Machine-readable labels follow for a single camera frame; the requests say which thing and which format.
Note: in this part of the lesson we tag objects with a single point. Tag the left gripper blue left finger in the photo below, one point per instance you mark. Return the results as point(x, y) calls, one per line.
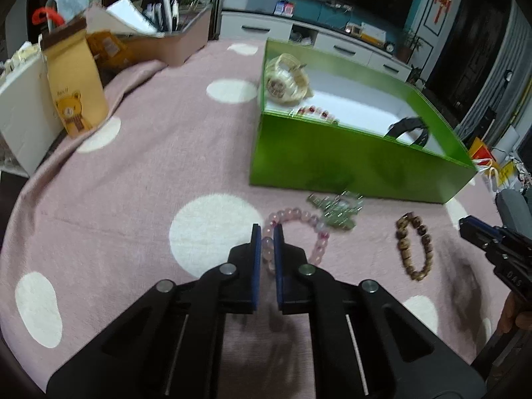
point(242, 294)

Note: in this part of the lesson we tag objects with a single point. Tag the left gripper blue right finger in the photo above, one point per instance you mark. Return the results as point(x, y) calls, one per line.
point(291, 286)

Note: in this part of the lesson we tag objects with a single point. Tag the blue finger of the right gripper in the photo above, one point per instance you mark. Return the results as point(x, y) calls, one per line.
point(478, 241)
point(479, 227)

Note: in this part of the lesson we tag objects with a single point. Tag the black band wristwatch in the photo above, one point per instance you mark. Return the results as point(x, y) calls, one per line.
point(413, 127)

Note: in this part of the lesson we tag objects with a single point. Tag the cream white wristwatch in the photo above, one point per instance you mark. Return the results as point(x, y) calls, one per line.
point(286, 81)

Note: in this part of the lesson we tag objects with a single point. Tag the person's right hand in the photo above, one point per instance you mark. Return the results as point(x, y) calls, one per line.
point(514, 314)

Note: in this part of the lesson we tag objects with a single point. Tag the white plastic shopping bag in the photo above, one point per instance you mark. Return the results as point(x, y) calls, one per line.
point(509, 174)

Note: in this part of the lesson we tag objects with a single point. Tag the pink polka dot blanket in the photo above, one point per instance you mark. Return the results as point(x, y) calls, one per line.
point(162, 190)

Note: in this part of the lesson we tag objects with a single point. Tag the green cardboard box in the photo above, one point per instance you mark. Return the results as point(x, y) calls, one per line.
point(335, 140)

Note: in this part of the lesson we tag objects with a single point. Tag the small potted plant right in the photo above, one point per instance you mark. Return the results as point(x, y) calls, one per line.
point(409, 43)

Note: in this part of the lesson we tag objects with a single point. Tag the pink storage bin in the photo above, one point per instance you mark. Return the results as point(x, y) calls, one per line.
point(143, 43)

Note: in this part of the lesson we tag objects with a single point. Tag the white tv cabinet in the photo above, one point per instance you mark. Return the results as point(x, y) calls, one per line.
point(242, 25)

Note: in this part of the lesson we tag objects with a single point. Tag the yellow bear drink bottle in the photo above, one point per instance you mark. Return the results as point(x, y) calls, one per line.
point(74, 81)

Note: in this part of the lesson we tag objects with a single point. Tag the white cardboard box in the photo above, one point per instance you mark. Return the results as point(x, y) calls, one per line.
point(29, 122)

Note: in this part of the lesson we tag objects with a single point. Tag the yellow snack bag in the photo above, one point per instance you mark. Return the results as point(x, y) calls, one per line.
point(109, 52)

